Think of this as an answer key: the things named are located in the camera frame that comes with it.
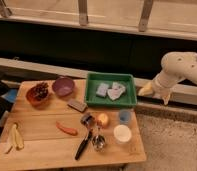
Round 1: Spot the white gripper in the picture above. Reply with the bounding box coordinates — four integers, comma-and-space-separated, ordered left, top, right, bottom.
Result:
138, 73, 174, 105

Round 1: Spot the grey rectangular eraser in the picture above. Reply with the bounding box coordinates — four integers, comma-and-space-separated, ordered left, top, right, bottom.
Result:
67, 99, 87, 112

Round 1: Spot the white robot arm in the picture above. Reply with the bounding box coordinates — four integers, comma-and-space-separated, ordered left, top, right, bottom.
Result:
138, 52, 197, 105

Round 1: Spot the blue plastic cup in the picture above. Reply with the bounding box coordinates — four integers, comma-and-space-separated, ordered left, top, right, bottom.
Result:
118, 109, 131, 125

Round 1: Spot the white crumpled cloth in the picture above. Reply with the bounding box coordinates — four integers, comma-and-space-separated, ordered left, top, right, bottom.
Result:
107, 82, 126, 100

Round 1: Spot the green plastic tray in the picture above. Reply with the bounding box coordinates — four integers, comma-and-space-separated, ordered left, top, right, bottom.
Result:
85, 73, 137, 108

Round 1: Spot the white round container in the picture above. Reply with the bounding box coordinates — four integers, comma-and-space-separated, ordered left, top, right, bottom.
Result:
113, 125, 132, 144

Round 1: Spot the yellow apple toy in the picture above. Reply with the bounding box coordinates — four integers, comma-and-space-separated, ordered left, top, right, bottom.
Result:
97, 113, 109, 128

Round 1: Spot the metal spoon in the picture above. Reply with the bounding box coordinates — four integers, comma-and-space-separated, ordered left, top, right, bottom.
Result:
92, 127, 106, 151

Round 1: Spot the orange carrot toy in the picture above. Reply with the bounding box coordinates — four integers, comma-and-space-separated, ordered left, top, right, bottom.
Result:
56, 122, 78, 136

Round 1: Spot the purple plastic bowl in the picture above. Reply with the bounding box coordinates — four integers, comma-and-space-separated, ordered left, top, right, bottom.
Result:
52, 77, 75, 97

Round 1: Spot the brown pine cone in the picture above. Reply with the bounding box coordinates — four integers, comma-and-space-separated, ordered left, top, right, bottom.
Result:
33, 82, 48, 101

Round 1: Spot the blue object at left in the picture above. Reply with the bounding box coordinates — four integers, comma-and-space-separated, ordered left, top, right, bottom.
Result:
3, 89, 18, 103

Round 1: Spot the yellow banana peel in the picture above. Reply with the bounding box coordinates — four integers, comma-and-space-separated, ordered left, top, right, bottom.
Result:
4, 123, 24, 154

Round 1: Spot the black handled peeler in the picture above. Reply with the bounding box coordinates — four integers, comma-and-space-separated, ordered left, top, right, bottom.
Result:
75, 113, 95, 160

